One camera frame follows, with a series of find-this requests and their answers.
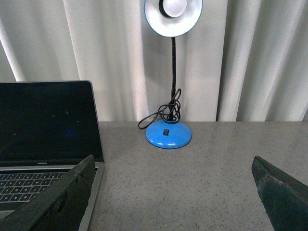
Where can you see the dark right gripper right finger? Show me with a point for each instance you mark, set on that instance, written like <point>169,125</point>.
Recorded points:
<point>284,198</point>

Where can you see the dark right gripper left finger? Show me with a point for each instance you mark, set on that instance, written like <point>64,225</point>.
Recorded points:
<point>60,207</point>

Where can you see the silver laptop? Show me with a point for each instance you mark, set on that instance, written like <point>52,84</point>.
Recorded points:
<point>46,128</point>

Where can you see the white curtain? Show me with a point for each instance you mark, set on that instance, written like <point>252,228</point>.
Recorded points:
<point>245,60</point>

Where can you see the blue desk lamp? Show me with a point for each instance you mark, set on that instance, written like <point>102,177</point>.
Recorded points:
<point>170,18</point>

